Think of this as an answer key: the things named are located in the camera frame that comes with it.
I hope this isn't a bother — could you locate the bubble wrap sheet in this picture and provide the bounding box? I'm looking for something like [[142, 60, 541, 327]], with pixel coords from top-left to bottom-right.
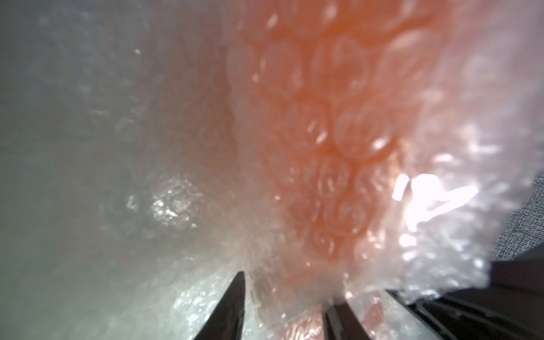
[[0, 0, 426, 340]]

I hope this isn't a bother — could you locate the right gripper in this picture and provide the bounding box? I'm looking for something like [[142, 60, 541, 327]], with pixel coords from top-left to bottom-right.
[[389, 246, 543, 339]]

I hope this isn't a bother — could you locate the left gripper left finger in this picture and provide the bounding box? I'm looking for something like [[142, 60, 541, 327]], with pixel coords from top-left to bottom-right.
[[194, 271, 246, 340]]

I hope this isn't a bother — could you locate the orange wine glass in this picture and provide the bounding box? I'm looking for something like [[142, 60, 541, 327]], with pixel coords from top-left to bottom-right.
[[222, 1, 543, 339]]

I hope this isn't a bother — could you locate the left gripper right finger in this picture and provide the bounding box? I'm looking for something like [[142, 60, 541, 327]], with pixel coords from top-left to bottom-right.
[[322, 301, 371, 340]]

